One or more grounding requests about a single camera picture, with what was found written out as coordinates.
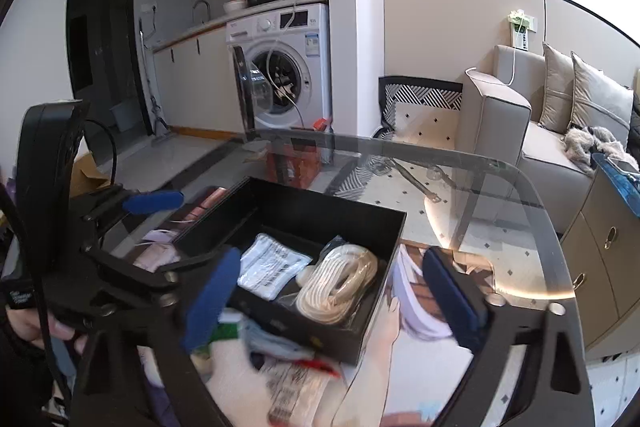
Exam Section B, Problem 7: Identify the black jacket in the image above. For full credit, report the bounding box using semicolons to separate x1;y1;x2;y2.
627;102;640;148

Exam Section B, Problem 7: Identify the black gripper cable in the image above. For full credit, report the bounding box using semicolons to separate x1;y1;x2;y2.
85;119;119;188
0;187;72;410

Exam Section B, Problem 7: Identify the black cardboard box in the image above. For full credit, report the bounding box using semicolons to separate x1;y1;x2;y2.
170;177;407;367

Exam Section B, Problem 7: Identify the white printed plastic packet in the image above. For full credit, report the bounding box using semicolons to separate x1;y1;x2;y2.
236;233;313;303

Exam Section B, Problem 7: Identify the printed desk mat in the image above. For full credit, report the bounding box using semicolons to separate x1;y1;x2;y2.
112;187;498;427

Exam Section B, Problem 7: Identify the person's left hand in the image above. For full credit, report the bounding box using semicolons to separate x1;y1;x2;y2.
7;307;88;355

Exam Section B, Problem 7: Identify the blue cabinet top mat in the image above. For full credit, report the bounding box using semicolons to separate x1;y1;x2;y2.
592;152;640;198

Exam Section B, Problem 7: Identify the grey fur garment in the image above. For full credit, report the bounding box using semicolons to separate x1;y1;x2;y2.
564;126;626;175

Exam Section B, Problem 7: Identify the floor mop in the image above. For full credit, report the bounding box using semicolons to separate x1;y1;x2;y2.
139;19;171;142

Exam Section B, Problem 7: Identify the white foam sheet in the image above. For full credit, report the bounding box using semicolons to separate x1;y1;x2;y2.
202;342;271;413

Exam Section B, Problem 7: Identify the beige sofa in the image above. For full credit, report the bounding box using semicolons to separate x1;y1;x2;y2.
457;44;640;233

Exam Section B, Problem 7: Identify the wide grey cushion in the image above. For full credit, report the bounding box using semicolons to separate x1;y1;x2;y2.
570;52;635;132

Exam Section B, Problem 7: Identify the red box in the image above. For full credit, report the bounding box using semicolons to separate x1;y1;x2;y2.
265;139;323;188

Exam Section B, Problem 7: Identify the green and white packet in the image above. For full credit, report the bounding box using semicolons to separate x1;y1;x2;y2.
210;312;246;343

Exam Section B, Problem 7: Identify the green white wall power strip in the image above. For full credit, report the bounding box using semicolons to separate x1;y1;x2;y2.
506;9;537;52

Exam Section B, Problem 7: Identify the white packet with red print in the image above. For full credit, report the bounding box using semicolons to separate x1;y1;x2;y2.
260;352;346;427

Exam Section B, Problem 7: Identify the beige side cabinet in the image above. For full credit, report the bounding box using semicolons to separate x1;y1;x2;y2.
560;154;640;353

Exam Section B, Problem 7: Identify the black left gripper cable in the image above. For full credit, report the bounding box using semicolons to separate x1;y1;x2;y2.
85;119;119;188

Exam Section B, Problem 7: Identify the white washing machine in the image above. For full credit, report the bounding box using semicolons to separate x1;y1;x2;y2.
225;3;333;142

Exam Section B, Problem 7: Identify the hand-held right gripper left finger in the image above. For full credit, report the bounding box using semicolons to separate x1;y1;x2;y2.
70;247;243;427

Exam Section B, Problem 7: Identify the brown cardboard box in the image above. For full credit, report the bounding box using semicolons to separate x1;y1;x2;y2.
70;152;111;198

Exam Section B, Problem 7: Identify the grey bucket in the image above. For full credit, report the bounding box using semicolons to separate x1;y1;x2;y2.
109;102;137;132

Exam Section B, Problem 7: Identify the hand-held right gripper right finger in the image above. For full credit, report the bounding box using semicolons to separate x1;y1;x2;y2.
422;247;596;427

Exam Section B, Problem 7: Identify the dark glass door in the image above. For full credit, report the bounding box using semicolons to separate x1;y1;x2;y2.
66;0;153;138

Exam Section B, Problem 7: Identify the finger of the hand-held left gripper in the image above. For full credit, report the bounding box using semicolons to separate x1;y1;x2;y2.
82;244;181;293
82;189;185;228

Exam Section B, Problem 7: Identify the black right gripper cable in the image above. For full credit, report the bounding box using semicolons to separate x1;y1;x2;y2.
0;187;72;410

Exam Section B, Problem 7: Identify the white kitchen counter cabinet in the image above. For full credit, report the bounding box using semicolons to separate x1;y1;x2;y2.
150;4;281;138

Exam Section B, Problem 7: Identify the cream coiled cable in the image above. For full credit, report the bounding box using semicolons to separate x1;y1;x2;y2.
295;243;379;327

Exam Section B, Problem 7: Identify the narrow beige cushion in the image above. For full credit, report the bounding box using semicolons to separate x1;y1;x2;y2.
540;42;576;132

